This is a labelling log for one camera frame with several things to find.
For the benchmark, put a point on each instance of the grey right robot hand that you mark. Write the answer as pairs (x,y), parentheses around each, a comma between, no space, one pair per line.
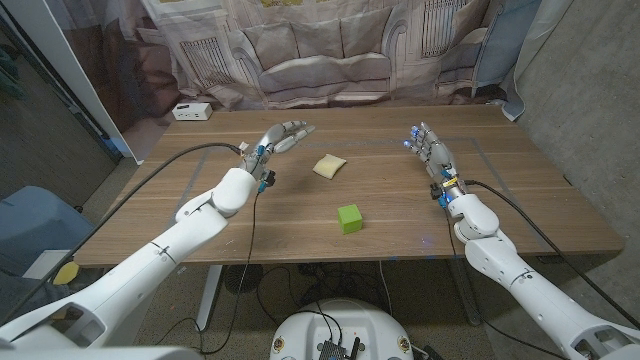
(437,157)

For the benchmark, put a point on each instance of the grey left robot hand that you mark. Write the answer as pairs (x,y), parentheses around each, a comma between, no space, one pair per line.
(267,145)

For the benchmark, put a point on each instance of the pale yellow sponge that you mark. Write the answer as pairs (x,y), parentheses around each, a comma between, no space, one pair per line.
(330,166)

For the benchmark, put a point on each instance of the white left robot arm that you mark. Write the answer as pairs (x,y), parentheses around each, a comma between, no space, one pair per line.
(150,260)

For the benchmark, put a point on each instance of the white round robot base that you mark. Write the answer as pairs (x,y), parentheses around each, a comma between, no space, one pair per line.
(345,320)

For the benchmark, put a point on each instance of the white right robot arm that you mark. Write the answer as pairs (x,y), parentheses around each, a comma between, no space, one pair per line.
(525,285)

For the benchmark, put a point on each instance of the green cube block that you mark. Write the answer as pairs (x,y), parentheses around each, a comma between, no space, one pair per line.
(350,220)

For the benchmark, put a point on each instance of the long grey tape strip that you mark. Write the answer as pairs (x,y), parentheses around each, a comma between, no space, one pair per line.
(370,143)

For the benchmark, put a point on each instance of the white power strip box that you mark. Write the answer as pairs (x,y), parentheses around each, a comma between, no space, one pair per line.
(192,111)

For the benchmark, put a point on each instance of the printed sofa room backdrop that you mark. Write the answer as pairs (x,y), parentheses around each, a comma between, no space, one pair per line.
(325,50)

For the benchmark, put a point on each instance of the blue cloth curtain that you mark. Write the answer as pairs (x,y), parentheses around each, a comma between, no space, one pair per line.
(505,45)

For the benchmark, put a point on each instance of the round black fan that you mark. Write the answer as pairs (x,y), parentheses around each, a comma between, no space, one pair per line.
(243,279)

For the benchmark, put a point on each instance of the white table leg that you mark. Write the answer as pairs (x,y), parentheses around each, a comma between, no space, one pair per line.
(209,300)

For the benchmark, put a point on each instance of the white partition panel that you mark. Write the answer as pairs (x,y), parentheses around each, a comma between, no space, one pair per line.
(67,65)

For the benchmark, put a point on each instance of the yellow round object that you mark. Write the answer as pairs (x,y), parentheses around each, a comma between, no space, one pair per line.
(66,273)

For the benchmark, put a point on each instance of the blue chair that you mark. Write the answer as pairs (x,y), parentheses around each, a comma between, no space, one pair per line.
(35,225)

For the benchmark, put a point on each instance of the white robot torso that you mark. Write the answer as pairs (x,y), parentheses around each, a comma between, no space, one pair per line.
(100,354)

